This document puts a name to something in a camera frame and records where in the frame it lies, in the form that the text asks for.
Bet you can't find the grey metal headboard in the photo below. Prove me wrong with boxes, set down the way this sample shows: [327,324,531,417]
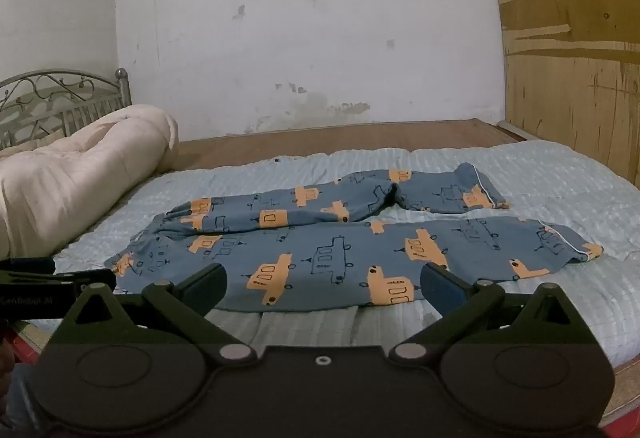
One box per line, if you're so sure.
[0,67,133,150]

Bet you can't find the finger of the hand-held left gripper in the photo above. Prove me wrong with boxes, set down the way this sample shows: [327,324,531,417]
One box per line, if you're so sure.
[70,268,118,293]

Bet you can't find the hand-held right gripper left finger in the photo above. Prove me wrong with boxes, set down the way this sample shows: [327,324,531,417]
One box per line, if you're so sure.
[50,262,259,365]

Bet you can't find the rolled cream comforter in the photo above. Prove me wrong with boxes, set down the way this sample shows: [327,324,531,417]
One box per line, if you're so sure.
[0,104,181,259]

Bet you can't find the red bed frame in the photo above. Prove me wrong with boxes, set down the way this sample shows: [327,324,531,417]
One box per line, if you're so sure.
[7,330,48,364]

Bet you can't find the blue pants with orange print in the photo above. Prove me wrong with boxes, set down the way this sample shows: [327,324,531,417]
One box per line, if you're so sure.
[104,162,605,314]

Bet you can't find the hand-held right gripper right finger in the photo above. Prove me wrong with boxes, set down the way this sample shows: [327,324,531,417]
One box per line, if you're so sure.
[387,262,597,365]

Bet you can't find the plywood panel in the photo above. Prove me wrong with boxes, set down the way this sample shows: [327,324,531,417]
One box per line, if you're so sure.
[480,0,640,181]

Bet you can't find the light blue quilted bedsheet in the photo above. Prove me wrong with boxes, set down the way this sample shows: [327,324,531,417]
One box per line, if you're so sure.
[20,139,640,369]

